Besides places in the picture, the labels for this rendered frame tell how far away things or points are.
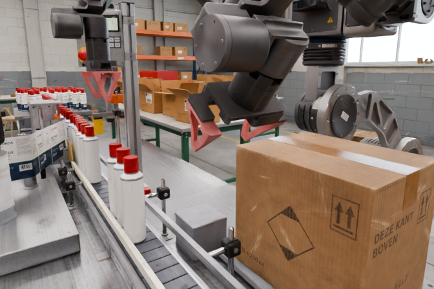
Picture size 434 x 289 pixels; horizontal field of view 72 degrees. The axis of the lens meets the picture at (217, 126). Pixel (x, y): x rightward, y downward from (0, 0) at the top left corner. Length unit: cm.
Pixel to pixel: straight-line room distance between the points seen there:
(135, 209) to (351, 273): 45
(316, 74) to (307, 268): 62
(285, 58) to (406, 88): 582
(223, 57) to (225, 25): 3
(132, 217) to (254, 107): 45
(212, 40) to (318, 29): 73
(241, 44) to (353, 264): 37
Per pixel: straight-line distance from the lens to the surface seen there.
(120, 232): 76
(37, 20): 859
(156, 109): 342
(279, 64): 35
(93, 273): 80
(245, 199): 66
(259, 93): 37
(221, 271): 54
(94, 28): 83
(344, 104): 102
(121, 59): 111
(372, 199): 48
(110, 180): 86
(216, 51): 30
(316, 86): 102
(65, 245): 87
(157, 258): 72
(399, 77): 619
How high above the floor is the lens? 128
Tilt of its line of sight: 11 degrees down
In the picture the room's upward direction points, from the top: straight up
